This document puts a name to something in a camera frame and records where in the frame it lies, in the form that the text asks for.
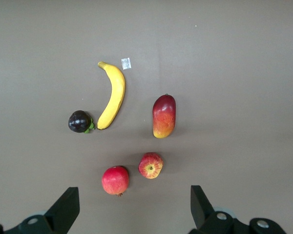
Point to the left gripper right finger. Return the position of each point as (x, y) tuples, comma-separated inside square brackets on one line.
[(200, 207)]

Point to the small dark eggplant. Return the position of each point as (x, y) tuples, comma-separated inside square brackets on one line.
[(78, 122)]

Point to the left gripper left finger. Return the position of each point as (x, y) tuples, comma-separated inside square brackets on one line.
[(63, 209)]

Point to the red pomegranate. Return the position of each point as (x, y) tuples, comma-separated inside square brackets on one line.
[(115, 180)]

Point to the small square tape piece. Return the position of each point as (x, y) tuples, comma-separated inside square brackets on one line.
[(126, 64)]

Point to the red orange mango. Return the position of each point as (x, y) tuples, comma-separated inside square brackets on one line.
[(164, 117)]

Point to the yellow banana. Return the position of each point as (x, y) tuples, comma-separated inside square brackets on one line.
[(114, 92)]

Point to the red yellow apple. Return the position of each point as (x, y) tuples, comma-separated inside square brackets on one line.
[(150, 167)]

